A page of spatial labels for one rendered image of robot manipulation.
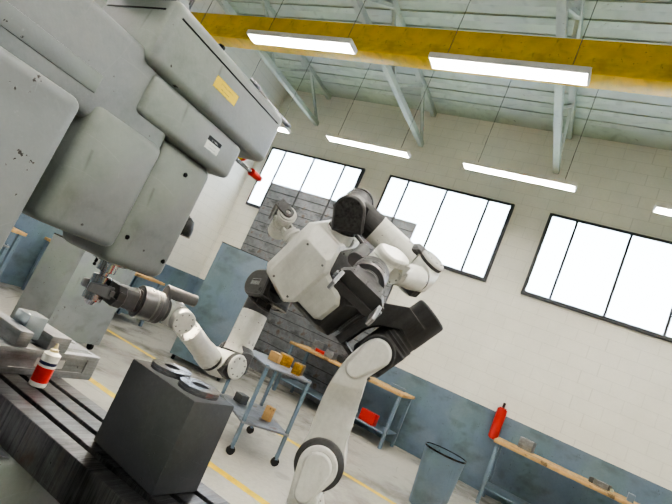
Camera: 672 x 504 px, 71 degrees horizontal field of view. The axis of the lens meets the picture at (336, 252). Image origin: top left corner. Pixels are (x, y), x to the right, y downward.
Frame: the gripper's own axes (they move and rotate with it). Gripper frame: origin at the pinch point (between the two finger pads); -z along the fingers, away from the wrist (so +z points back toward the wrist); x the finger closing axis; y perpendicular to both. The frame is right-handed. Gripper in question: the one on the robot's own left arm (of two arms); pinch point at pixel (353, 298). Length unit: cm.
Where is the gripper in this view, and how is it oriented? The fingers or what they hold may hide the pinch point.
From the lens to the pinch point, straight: 97.7
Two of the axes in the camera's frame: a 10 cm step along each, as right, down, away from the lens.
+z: 2.7, -2.5, 9.3
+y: 6.3, -6.8, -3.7
